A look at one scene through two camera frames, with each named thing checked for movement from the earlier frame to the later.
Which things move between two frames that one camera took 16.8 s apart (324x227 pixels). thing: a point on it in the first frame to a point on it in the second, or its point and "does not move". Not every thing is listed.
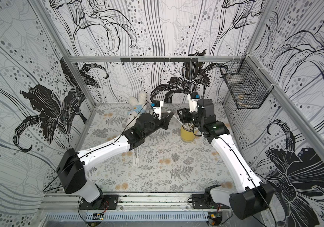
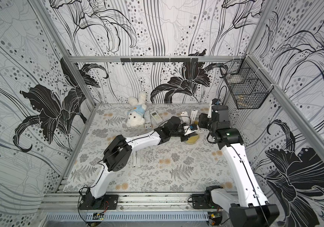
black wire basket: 247,86 does not move
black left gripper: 165,118 to 182,137
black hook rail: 158,60 does not move
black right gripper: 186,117 to 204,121
